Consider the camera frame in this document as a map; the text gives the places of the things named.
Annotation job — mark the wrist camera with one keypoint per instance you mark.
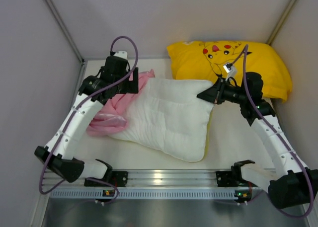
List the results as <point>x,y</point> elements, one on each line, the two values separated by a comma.
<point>230,70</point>
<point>121,54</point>

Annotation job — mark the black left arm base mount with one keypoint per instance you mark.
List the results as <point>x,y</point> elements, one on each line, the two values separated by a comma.
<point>117,178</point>

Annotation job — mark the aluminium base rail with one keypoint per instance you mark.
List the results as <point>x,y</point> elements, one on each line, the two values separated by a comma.
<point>173,178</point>

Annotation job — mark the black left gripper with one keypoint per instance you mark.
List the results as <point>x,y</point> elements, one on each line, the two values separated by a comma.
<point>134,80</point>

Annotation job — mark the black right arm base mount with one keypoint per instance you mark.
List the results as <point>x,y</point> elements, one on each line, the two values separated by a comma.
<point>228,179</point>

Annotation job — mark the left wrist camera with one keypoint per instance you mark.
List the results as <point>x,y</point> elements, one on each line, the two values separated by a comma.
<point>121,54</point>

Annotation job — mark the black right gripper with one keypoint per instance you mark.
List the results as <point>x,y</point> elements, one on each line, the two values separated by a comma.
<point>219,91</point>

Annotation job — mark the aluminium frame post left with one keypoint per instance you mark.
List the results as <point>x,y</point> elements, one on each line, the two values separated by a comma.
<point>58,19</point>

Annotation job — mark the aluminium frame post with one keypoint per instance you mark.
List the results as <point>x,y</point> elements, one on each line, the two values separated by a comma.
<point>281,21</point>
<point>58,19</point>

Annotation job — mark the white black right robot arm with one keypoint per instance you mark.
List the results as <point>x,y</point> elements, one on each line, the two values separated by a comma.
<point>293,183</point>

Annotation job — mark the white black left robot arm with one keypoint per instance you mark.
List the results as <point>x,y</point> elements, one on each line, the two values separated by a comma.
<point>59,152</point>

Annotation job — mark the white pillow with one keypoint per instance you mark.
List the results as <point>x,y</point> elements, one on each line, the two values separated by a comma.
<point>168,117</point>

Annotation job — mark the aluminium frame post right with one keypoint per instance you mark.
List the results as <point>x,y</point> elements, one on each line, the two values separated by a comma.
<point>281,21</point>

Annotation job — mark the yellow Pikachu pillow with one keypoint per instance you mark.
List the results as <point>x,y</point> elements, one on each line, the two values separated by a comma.
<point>205,60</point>

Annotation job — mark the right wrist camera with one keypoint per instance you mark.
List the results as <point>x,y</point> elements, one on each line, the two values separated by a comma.
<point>230,70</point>

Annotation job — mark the slotted cable duct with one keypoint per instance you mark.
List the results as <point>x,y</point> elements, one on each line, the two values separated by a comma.
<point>171,194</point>

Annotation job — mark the pink pillowcase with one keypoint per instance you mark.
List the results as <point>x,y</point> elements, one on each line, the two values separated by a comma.
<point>111,119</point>

